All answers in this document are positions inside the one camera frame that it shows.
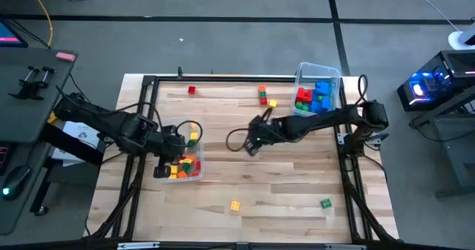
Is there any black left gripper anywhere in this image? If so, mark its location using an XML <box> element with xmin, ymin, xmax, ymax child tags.
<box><xmin>150</xmin><ymin>125</ymin><xmax>186</xmax><ymax>180</ymax></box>

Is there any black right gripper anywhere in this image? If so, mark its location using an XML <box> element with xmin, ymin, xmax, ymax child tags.
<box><xmin>244</xmin><ymin>108</ymin><xmax>285</xmax><ymax>157</ymax></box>

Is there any clear plastic bin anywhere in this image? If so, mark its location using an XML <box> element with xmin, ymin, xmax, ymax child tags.
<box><xmin>292</xmin><ymin>62</ymin><xmax>341</xmax><ymax>118</ymax></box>
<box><xmin>154</xmin><ymin>116</ymin><xmax>206</xmax><ymax>184</ymax></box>

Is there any grey mounting plate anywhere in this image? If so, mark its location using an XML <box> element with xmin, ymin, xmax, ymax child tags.
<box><xmin>324</xmin><ymin>243</ymin><xmax>368</xmax><ymax>250</ymax></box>
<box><xmin>117</xmin><ymin>241</ymin><xmax>161</xmax><ymax>250</ymax></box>

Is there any white paper sheet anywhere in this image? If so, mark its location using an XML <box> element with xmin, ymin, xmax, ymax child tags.
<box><xmin>50</xmin><ymin>119</ymin><xmax>107</xmax><ymax>168</ymax></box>

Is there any pink rectangular pad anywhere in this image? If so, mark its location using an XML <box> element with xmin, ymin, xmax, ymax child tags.
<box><xmin>55</xmin><ymin>51</ymin><xmax>77</xmax><ymax>63</ymax></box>

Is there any black computer mouse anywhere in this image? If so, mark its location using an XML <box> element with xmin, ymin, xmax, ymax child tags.
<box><xmin>1</xmin><ymin>164</ymin><xmax>33</xmax><ymax>202</ymax></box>

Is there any black double clamp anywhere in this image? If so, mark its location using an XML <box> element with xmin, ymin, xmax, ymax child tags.
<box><xmin>7</xmin><ymin>65</ymin><xmax>57</xmax><ymax>102</ymax></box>

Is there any dark grey side desk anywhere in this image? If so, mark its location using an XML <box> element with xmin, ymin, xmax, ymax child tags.
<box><xmin>0</xmin><ymin>47</ymin><xmax>79</xmax><ymax>236</ymax></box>

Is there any backlit keyboard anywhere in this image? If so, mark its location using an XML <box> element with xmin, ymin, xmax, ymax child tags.
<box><xmin>0</xmin><ymin>142</ymin><xmax>10</xmax><ymax>177</ymax></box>

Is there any black lit computer case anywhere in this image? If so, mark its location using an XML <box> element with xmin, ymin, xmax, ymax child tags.
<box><xmin>396</xmin><ymin>49</ymin><xmax>475</xmax><ymax>113</ymax></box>

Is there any grey metal stand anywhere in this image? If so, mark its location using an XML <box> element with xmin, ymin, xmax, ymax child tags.
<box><xmin>407</xmin><ymin>90</ymin><xmax>475</xmax><ymax>199</ymax></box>

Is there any desk computer monitor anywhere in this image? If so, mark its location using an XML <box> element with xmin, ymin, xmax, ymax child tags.
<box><xmin>0</xmin><ymin>18</ymin><xmax>29</xmax><ymax>49</ymax></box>

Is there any white round device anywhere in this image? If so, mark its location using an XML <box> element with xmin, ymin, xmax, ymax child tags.
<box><xmin>447</xmin><ymin>18</ymin><xmax>475</xmax><ymax>51</ymax></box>

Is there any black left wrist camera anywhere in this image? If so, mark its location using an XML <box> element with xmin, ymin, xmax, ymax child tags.
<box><xmin>122</xmin><ymin>113</ymin><xmax>159</xmax><ymax>147</ymax></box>

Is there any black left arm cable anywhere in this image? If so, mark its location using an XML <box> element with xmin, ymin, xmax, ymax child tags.
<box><xmin>55</xmin><ymin>85</ymin><xmax>204</xmax><ymax>149</ymax></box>

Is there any black metal table frame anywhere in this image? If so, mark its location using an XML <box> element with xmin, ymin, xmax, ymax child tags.
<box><xmin>84</xmin><ymin>74</ymin><xmax>399</xmax><ymax>243</ymax></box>

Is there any yellow floor cable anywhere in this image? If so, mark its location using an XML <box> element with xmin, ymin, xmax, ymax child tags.
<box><xmin>24</xmin><ymin>0</ymin><xmax>55</xmax><ymax>50</ymax></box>

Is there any white floor cable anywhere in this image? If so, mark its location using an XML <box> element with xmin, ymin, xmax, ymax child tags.
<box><xmin>417</xmin><ymin>0</ymin><xmax>475</xmax><ymax>34</ymax></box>

